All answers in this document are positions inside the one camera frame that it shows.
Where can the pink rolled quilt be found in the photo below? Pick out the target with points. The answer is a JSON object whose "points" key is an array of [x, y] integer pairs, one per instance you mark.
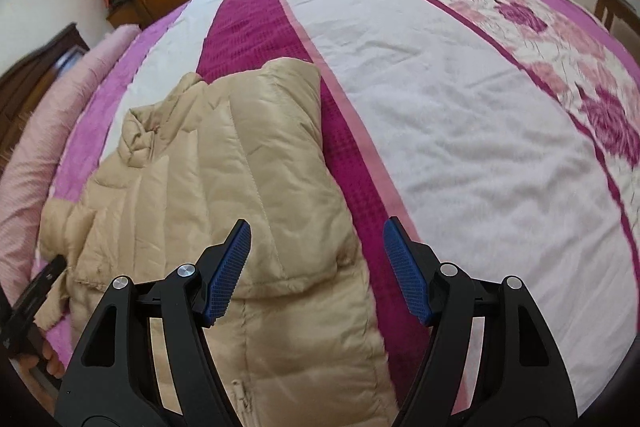
{"points": [[26, 180]]}

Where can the person's left hand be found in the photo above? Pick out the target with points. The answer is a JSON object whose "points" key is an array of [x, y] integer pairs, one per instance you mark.
{"points": [[54, 366]]}

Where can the beige quilted down jacket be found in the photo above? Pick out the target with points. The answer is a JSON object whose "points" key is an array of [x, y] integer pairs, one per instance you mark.
{"points": [[299, 344]]}

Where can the dark wooden headboard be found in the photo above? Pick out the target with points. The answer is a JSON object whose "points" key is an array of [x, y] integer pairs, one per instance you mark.
{"points": [[24, 85]]}

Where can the pink purple floral bedspread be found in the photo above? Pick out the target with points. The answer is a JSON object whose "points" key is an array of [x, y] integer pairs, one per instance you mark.
{"points": [[502, 133]]}

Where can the wooden chair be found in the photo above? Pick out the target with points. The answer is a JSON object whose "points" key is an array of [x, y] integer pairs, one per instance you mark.
{"points": [[621, 20]]}

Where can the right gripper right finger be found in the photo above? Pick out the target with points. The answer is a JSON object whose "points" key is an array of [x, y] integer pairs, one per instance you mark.
{"points": [[492, 359]]}

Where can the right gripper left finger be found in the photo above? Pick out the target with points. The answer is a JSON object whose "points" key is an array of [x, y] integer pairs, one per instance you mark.
{"points": [[143, 359]]}

